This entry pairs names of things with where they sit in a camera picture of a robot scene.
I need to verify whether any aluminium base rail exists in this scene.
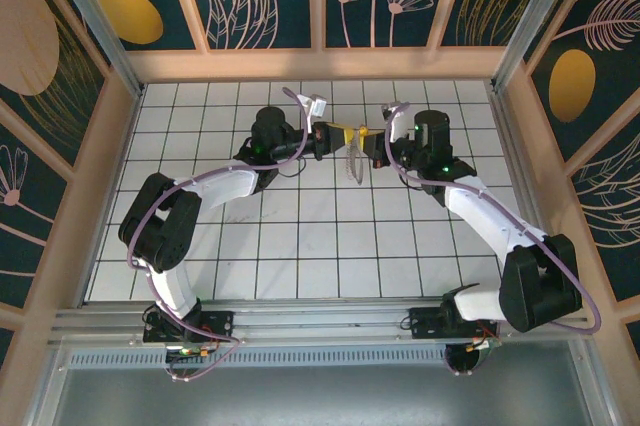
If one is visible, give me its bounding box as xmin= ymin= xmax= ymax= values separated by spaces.
xmin=49 ymin=298 xmax=601 ymax=347

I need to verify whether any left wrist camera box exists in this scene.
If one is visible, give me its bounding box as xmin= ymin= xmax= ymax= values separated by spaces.
xmin=297 ymin=93 xmax=327 ymax=121

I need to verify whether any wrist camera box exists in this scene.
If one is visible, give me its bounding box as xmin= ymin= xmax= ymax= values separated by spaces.
xmin=297 ymin=93 xmax=327 ymax=121
xmin=382 ymin=101 xmax=412 ymax=143

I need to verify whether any grey metal sheet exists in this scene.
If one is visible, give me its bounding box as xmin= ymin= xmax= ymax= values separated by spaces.
xmin=27 ymin=340 xmax=624 ymax=426

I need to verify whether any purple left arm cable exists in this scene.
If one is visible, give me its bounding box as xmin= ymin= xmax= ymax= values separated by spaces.
xmin=127 ymin=87 xmax=246 ymax=383

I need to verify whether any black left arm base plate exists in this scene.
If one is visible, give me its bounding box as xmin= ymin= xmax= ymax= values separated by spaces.
xmin=143 ymin=309 xmax=236 ymax=345

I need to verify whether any grey slotted cable duct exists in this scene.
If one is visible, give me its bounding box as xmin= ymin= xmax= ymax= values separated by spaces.
xmin=64 ymin=348 xmax=451 ymax=370

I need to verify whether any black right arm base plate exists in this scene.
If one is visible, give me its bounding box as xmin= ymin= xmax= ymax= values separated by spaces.
xmin=408 ymin=305 xmax=501 ymax=342

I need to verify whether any small circuit board with wires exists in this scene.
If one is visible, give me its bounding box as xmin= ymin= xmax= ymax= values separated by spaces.
xmin=443 ymin=333 xmax=502 ymax=377
xmin=164 ymin=343 xmax=224 ymax=365

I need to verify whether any aluminium corner post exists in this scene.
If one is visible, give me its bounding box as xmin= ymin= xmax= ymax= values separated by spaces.
xmin=42 ymin=0 xmax=147 ymax=98
xmin=491 ymin=0 xmax=587 ymax=93

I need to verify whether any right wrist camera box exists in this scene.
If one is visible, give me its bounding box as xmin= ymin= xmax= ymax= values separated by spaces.
xmin=382 ymin=101 xmax=412 ymax=143

